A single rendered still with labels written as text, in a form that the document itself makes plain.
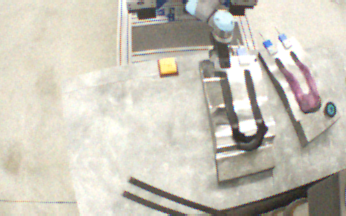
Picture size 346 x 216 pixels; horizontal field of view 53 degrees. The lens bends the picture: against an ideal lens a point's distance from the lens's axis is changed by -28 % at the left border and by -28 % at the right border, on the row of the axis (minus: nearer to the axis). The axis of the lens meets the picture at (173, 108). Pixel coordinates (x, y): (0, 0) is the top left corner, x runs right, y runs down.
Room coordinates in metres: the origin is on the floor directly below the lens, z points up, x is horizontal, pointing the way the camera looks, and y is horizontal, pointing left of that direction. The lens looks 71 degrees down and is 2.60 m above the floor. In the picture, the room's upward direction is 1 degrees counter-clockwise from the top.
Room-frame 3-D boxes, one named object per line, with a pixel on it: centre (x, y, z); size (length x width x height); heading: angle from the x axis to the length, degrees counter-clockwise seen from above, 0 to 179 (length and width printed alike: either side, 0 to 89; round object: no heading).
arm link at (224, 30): (0.79, -0.19, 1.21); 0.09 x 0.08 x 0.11; 50
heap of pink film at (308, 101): (0.68, -0.61, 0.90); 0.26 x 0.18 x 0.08; 25
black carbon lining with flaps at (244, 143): (0.56, -0.28, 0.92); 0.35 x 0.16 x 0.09; 8
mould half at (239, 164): (0.54, -0.27, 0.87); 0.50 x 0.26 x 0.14; 8
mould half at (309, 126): (0.68, -0.61, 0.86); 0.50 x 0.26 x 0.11; 25
